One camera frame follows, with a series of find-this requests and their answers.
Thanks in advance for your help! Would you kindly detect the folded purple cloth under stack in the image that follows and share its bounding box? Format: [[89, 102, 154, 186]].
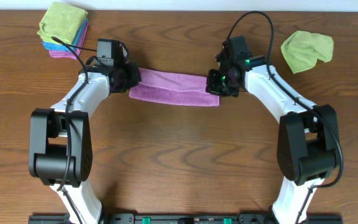
[[48, 21, 90, 60]]

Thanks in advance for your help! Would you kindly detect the purple microfiber cloth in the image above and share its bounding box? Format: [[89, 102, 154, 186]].
[[129, 68, 219, 107]]

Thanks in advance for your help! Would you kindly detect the crumpled green cloth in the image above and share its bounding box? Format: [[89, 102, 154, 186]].
[[281, 30, 334, 74]]

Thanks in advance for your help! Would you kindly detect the folded blue cloth in stack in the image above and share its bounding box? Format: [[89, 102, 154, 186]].
[[42, 18, 88, 54]]

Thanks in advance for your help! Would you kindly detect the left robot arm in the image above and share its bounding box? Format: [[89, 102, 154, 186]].
[[29, 58, 141, 223]]

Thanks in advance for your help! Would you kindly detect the folded green cloth on stack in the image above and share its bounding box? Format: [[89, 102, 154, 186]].
[[37, 2, 88, 44]]

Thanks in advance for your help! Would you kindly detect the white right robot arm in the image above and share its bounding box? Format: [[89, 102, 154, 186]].
[[206, 51, 344, 223]]

